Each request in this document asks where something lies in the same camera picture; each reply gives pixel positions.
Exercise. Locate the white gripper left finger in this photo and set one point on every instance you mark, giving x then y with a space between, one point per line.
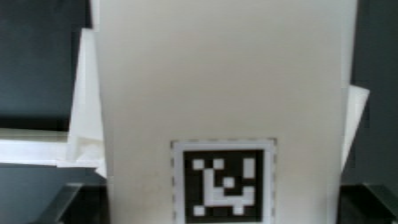
79 206

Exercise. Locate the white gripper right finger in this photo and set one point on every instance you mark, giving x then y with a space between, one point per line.
368 205

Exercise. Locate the small white cabinet top block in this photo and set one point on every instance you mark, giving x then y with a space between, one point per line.
224 77

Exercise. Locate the white U-shaped obstacle frame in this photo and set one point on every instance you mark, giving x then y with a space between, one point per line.
50 148

